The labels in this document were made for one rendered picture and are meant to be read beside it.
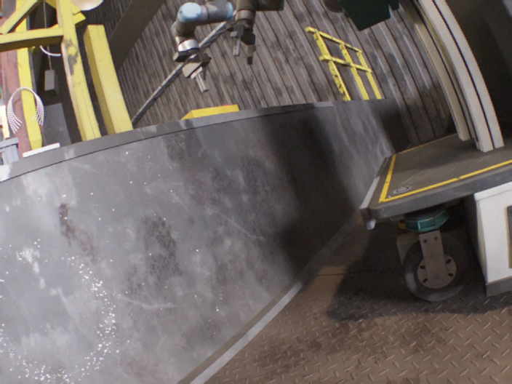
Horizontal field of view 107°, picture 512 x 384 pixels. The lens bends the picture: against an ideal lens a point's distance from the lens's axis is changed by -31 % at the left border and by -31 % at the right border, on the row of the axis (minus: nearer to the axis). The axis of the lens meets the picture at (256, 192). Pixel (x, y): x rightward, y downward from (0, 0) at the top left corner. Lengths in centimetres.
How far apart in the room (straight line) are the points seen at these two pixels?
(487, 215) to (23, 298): 95
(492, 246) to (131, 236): 81
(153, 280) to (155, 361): 22
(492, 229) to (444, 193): 13
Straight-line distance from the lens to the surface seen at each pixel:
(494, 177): 56
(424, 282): 74
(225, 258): 86
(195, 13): 116
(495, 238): 61
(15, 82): 265
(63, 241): 68
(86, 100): 96
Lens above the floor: 47
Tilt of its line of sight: 4 degrees down
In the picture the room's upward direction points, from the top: 22 degrees counter-clockwise
